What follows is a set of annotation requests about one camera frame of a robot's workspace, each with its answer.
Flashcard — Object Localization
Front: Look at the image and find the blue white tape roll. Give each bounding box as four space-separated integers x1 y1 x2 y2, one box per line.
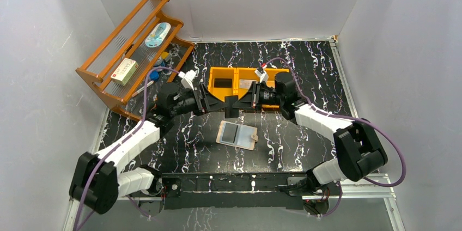
153 56 165 68

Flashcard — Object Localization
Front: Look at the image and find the white marker pen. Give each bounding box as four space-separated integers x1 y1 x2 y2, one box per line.
131 81 154 98

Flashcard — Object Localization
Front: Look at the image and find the orange wooden shelf rack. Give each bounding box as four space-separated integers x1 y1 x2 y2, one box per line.
76 0 194 121

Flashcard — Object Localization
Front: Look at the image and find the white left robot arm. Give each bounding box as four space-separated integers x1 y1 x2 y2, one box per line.
69 82 236 214

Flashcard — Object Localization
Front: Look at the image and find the white leather card holder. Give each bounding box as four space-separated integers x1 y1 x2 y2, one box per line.
216 120 259 150

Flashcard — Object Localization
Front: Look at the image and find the silver card in tray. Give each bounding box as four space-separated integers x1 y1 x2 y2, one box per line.
238 79 254 89

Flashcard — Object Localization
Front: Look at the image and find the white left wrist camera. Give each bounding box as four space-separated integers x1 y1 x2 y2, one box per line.
178 70 196 90

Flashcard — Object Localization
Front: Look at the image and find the white red-print box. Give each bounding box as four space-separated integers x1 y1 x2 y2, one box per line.
111 58 138 86

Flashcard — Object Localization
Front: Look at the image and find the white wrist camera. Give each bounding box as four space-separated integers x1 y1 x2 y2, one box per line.
178 70 196 90
254 66 269 83

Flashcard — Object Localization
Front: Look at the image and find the blue cube block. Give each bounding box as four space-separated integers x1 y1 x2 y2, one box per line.
149 70 160 81

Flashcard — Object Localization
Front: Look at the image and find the black card in tray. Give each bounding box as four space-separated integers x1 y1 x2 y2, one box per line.
213 78 233 89

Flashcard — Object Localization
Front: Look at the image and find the black credit card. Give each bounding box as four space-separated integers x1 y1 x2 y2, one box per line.
224 95 239 119

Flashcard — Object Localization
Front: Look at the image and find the yellow small block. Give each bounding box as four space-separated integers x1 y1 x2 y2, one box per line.
161 52 172 62

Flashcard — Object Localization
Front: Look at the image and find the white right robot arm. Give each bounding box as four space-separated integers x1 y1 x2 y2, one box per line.
233 72 388 192

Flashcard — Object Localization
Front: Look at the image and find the light blue oval case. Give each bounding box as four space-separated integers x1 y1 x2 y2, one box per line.
144 22 171 48

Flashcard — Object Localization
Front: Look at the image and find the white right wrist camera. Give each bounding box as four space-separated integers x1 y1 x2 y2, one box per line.
254 66 269 83

